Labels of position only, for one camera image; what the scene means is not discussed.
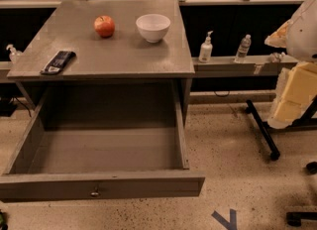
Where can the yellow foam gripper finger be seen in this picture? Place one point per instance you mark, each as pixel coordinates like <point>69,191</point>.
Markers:
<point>278,39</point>
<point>295,90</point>

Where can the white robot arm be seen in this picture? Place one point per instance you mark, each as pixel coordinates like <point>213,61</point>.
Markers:
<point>302,33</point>

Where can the grey cabinet with top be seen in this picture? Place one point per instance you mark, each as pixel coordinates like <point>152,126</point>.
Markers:
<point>124,57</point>

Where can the metal drawer knob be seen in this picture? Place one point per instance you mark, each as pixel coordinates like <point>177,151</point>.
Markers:
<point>95,193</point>

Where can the open grey top drawer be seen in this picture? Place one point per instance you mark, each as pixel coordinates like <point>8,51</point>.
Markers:
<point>125,139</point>

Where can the crumpled plastic wrapper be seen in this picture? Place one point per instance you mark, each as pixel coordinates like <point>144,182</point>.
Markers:
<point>276,57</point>

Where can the clear water bottle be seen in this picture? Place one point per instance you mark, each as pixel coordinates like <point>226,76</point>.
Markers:
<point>243,48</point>

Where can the black metal stand leg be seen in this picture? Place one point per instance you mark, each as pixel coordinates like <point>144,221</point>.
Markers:
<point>305,122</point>

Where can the white pump lotion bottle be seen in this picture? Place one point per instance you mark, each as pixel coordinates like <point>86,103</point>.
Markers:
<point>206,49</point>

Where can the black caster wheel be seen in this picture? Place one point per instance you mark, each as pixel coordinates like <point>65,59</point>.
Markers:
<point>312,167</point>

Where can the white bowl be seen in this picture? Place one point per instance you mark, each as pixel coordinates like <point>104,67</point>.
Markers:
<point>153,27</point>

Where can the black chair base leg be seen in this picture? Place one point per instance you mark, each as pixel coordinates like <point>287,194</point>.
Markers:
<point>294,218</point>

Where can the blue tape floor mark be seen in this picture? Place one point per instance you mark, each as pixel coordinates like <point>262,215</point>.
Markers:
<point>228,224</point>

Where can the red apple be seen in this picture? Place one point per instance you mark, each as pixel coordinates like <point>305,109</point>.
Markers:
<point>104,26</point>

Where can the clear pump sanitizer bottle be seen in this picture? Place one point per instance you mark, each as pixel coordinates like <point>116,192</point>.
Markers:
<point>14,53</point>

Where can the grey metal ledge rail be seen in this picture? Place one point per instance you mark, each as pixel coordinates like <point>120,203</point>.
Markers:
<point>251,66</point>

